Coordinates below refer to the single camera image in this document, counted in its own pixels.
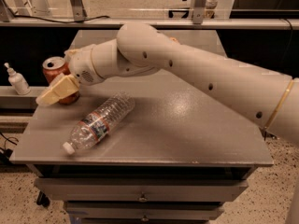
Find grey metal bracket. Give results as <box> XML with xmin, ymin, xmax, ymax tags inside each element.
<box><xmin>191</xmin><ymin>0</ymin><xmax>206</xmax><ymax>24</ymax></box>
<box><xmin>70</xmin><ymin>0</ymin><xmax>87</xmax><ymax>22</ymax></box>

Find black floor cables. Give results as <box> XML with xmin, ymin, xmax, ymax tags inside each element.
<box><xmin>0</xmin><ymin>131</ymin><xmax>20</xmax><ymax>166</ymax></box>

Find drawer knob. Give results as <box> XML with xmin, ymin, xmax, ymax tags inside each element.
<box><xmin>140</xmin><ymin>215</ymin><xmax>150</xmax><ymax>222</ymax></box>
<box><xmin>137</xmin><ymin>193</ymin><xmax>148</xmax><ymax>203</ymax></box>

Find grey drawer cabinet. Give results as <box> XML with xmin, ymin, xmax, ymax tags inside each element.
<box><xmin>9</xmin><ymin>29</ymin><xmax>274</xmax><ymax>224</ymax></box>

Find black cable on ledge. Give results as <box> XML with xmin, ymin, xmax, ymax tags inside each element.
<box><xmin>8</xmin><ymin>7</ymin><xmax>110</xmax><ymax>24</ymax></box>

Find black caster wheel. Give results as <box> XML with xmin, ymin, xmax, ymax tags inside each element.
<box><xmin>36</xmin><ymin>191</ymin><xmax>50</xmax><ymax>207</ymax></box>

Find red coca-cola can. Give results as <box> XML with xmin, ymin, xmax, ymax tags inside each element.
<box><xmin>42</xmin><ymin>56</ymin><xmax>79</xmax><ymax>105</ymax></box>

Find orange fruit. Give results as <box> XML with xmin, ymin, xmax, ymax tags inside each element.
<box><xmin>170</xmin><ymin>37</ymin><xmax>179</xmax><ymax>44</ymax></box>

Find clear plastic water bottle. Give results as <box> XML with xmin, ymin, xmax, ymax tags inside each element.
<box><xmin>63</xmin><ymin>92</ymin><xmax>135</xmax><ymax>155</ymax></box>

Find top drawer knob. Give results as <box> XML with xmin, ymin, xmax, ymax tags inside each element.
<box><xmin>137</xmin><ymin>193</ymin><xmax>148</xmax><ymax>203</ymax></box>

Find grey metal bracket right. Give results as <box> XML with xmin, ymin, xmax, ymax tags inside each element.
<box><xmin>191</xmin><ymin>0</ymin><xmax>206</xmax><ymax>24</ymax></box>

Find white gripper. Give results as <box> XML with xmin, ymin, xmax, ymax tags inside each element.
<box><xmin>36</xmin><ymin>44</ymin><xmax>104</xmax><ymax>106</ymax></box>

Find white pump dispenser bottle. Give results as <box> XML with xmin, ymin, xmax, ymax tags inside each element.
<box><xmin>4</xmin><ymin>63</ymin><xmax>31</xmax><ymax>95</ymax></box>

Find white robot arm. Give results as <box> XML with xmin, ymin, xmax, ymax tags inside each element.
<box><xmin>36</xmin><ymin>22</ymin><xmax>299</xmax><ymax>145</ymax></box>

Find grey metal bracket left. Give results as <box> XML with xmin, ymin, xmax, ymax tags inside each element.
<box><xmin>70</xmin><ymin>0</ymin><xmax>87</xmax><ymax>22</ymax></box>

